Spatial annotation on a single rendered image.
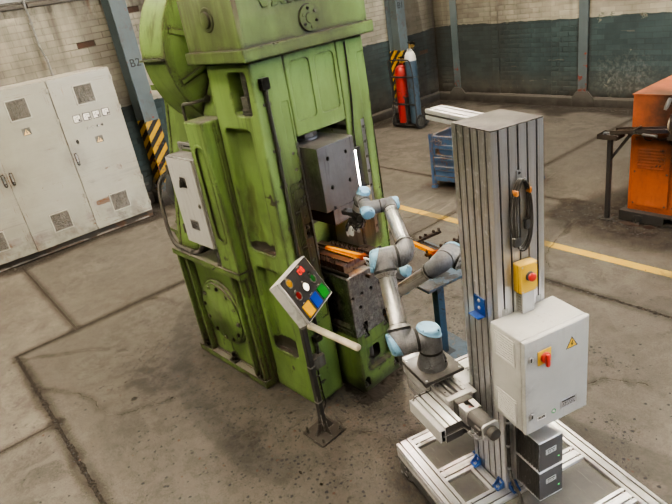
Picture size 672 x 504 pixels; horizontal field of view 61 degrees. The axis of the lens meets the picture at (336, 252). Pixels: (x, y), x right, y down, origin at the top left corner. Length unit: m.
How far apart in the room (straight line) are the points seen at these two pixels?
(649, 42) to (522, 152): 8.28
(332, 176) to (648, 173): 3.67
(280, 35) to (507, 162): 1.56
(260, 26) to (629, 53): 8.14
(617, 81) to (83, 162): 8.29
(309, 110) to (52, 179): 5.23
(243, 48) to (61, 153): 5.31
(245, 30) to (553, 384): 2.24
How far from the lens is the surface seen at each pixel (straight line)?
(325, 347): 3.96
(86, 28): 8.96
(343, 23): 3.64
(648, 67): 10.59
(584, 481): 3.29
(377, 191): 3.98
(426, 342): 2.82
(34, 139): 8.12
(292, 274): 3.22
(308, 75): 3.49
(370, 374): 4.09
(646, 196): 6.40
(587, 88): 11.22
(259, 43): 3.24
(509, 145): 2.28
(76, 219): 8.38
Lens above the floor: 2.60
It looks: 25 degrees down
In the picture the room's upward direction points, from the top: 10 degrees counter-clockwise
